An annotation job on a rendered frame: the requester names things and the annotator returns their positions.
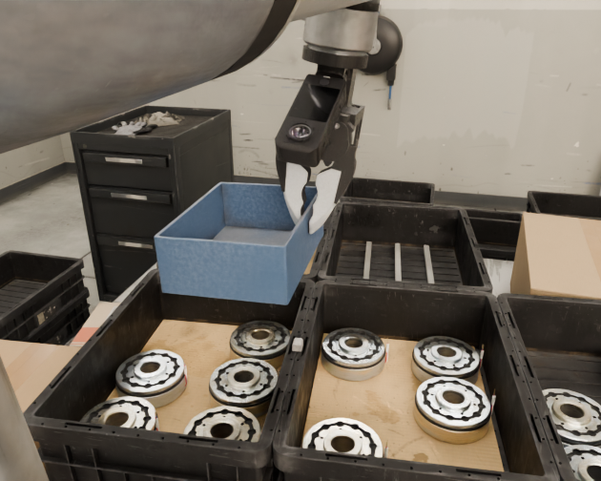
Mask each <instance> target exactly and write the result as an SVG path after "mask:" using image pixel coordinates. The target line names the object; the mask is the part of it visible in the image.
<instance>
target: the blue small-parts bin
mask: <svg viewBox="0 0 601 481"><path fill-rule="evenodd" d="M305 194H306V197H307V200H306V203H305V204H304V211H305V212H304V213H303V215H302V216H301V218H300V220H299V221H298V223H297V224H295V223H294V222H293V220H292V218H291V215H290V213H289V210H288V207H287V205H286V201H285V198H284V194H283V192H282V191H281V187H280V185H278V184H258V183H239V182H220V183H218V184H217V185H216V186H215V187H214V188H212V189H211V190H210V191H209V192H208V193H206V194H205V195H204V196H203V197H201V198H200V199H199V200H198V201H196V202H195V203H194V204H193V205H191V206H190V207H189V208H188V209H187V210H185V211H184V212H183V213H182V214H180V215H179V216H178V217H177V218H176V219H174V220H173V221H172V222H171V223H169V224H168V225H167V226H166V227H164V228H163V229H162V230H161V231H160V232H158V233H157V234H156V235H155V236H154V239H155V251H156V257H157V264H158V270H159V277H160V283H161V289H162V292H163V293H172V294H180V295H190V296H199V297H209V298H219V299H228V300H238V301H247V302H257V303H275V304H285V305H287V304H289V302H290V300H291V298H292V296H293V294H294V292H295V290H296V288H297V286H298V284H299V282H300V280H301V277H302V275H303V273H304V271H305V269H306V267H307V265H308V263H309V262H310V260H311V258H312V257H313V255H314V253H315V251H316V249H317V247H318V245H319V243H320V241H321V238H322V236H323V225H322V226H321V227H320V228H319V229H318V230H317V231H316V232H314V233H313V234H308V221H309V220H310V219H311V217H312V215H313V203H314V201H315V200H316V198H317V195H318V190H317V188H316V186H305Z"/></svg>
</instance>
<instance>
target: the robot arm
mask: <svg viewBox="0 0 601 481"><path fill-rule="evenodd" d="M380 1H381V0H0V154H3V153H6V152H8V151H11V150H14V149H17V148H21V147H24V146H27V145H30V144H33V143H35V142H38V141H42V140H45V139H48V138H51V137H54V136H59V135H63V134H66V133H68V132H71V131H74V130H76V129H79V128H82V127H85V126H87V125H90V124H93V123H95V122H97V121H100V120H103V119H106V118H109V117H111V116H114V115H119V114H121V113H124V112H127V111H130V110H131V109H134V108H137V107H140V106H142V105H145V104H148V103H151V102H153V101H156V100H159V99H161V98H164V97H166V96H169V95H172V94H176V93H179V92H182V91H185V90H187V89H190V88H193V87H195V86H197V85H200V84H203V83H205V82H208V81H210V80H213V79H216V78H219V77H221V76H224V75H226V74H229V73H233V72H235V71H237V70H239V69H241V68H243V67H245V66H246V65H248V64H250V63H252V62H254V61H255V60H257V59H258V58H259V57H260V56H261V55H263V54H264V53H265V52H267V51H268V50H269V49H270V48H271V47H272V46H273V44H274V43H275V42H276V41H277V40H278V39H279V38H280V36H281V35H282V33H283V32H284V30H285V29H286V27H287V26H288V24H289V23H290V22H294V21H297V20H302V21H305V24H304V31H303V41H304V42H305V43H306V44H308V45H303V49H302V57H301V58H302V59H303V60H305V61H308V62H311V63H315V64H318V68H317V71H316V73H315V74H308V75H307V76H306V77H305V79H304V81H303V83H302V85H301V87H300V90H299V92H298V94H297V96H296V98H295V100H294V102H293V104H292V106H291V108H290V110H289V112H288V114H287V116H286V118H285V119H284V121H283V123H282V125H281V127H280V130H279V132H278V134H277V136H276V138H275V144H276V167H277V172H278V176H279V180H280V187H281V191H282V192H283V194H284V198H285V201H286V205H287V207H288V210H289V213H290V215H291V218H292V220H293V222H294V223H295V224H297V223H298V221H299V220H300V218H301V216H302V215H303V213H304V212H305V211H304V204H305V203H306V200H307V197H306V194H305V186H306V184H307V182H308V181H309V180H310V177H311V168H310V167H317V166H318V165H319V163H320V161H321V160H323V163H324V165H325V166H327V167H328V166H330V164H331V163H332V161H334V162H333V164H332V166H330V167H328V168H325V169H323V170H321V171H320V172H319V173H318V174H317V177H316V188H317V190H318V195H317V198H316V200H315V201H314V203H313V215H312V217H311V219H310V220H309V221H308V234H313V233H314V232H316V231H317V230H318V229H319V228H320V227H321V226H322V225H323V224H324V223H325V221H326V220H327V218H328V217H329V215H330V213H331V212H332V210H333V209H334V207H335V206H336V204H337V203H338V201H339V199H340V198H341V196H342V194H343V193H344V191H345V189H346V188H347V186H348V185H349V183H350V182H351V180H352V178H353V176H354V174H355V170H356V165H357V160H356V151H357V148H358V144H359V138H360V133H361V127H362V123H363V113H364V107H365V106H363V105H358V104H353V103H352V96H353V92H354V86H355V80H356V74H357V69H365V68H366V66H367V60H368V54H367V53H366V52H370V51H371V50H372V48H373V42H374V36H375V31H376V26H377V20H378V15H379V13H378V11H379V6H380ZM355 127H356V128H355ZM355 129H356V131H355ZM354 131H355V136H354V141H353V136H352V133H353V132H354ZM352 141H353V144H352ZM0 481H50V480H49V478H48V475H47V474H46V471H45V469H44V466H43V463H42V461H41V458H40V456H39V453H38V451H37V448H36V446H35V444H34V442H33V439H32V437H31V432H30V430H29V427H28V425H27V422H26V420H25V417H24V415H23V412H22V410H21V408H20V405H19V403H18V400H17V398H16V395H15V393H14V390H13V388H12V385H11V383H10V378H9V376H8V373H7V371H6V369H5V367H4V364H3V362H2V359H1V357H0Z"/></svg>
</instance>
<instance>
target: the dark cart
mask: <svg viewBox="0 0 601 481"><path fill-rule="evenodd" d="M157 112H161V113H163V114H166V112H168V113H169V114H170V115H171V114H174V115H180V116H182V117H184V119H182V120H181V121H179V122H178V123H179V124H177V125H167V126H158V127H155V128H152V131H150V132H146V133H142V134H138V135H134V136H133V135H118V134H116V131H114V130H113V129H112V128H113V126H114V125H116V126H118V128H119V127H121V126H122V125H118V122H121V121H125V122H126V123H127V125H129V122H130V121H132V122H135V121H136V120H137V119H138V120H139V118H140V117H142V118H143V116H144V115H146V114H148V115H150V116H152V114H154V113H157ZM70 137H71V142H72V147H73V156H74V162H75V167H76V173H77V178H78V183H79V189H80V195H81V199H82V205H83V211H84V216H85V221H86V226H87V232H88V238H89V243H90V248H91V254H92V259H93V270H94V274H95V280H96V285H97V291H98V297H99V300H100V301H102V302H108V303H112V302H113V301H114V300H115V299H116V298H117V297H118V296H120V295H121V294H122V293H123V292H124V291H125V290H126V289H127V288H128V287H130V286H131V285H132V284H133V283H134V282H135V281H136V280H137V279H139V278H140V277H141V276H142V275H143V274H144V273H145V272H146V271H147V270H149V269H150V268H151V267H152V266H153V265H154V264H155V263H156V262H157V257H156V251H155V239H154V236H155V235H156V234H157V233H158V232H160V231H161V230H162V229H163V228H164V227H166V226H167V225H168V224H169V223H171V222H172V221H173V220H174V219H176V218H177V217H178V216H179V215H180V214H182V213H183V212H184V211H185V210H187V209H188V208H189V207H190V206H191V205H193V204H194V203H195V202H196V201H198V200H199V199H200V198H201V197H203V196H204V195H205V194H206V193H208V192H209V191H210V190H211V189H212V188H214V187H215V186H216V185H217V184H218V183H220V182H235V181H234V162H233V144H232V126H231V110H227V109H208V108H188V107H168V106H149V105H145V106H142V107H140V108H137V109H134V110H131V111H129V112H126V113H123V114H121V115H116V116H113V117H110V118H107V119H104V120H101V121H99V122H96V123H94V124H91V125H88V126H85V127H82V128H79V129H77V130H74V131H71V132H70Z"/></svg>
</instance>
